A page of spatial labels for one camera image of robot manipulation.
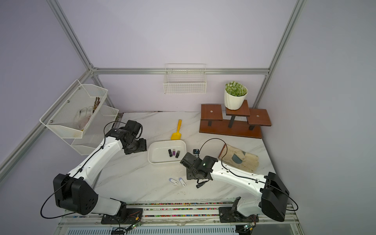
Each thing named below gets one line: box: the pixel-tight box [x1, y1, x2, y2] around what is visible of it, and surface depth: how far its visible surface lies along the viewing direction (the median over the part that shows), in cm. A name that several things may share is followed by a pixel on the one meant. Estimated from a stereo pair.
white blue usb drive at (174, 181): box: [168, 177, 179, 186], surface depth 87 cm
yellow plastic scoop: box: [170, 118, 183, 141], surface depth 110 cm
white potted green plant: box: [223, 81, 249, 111], surface depth 85 cm
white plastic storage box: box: [147, 140, 187, 165], surface depth 99 cm
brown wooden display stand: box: [199, 99, 272, 140], surface depth 105 cm
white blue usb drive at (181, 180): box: [178, 177, 187, 188], surface depth 86 cm
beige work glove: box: [218, 143, 260, 173], surface depth 97 cm
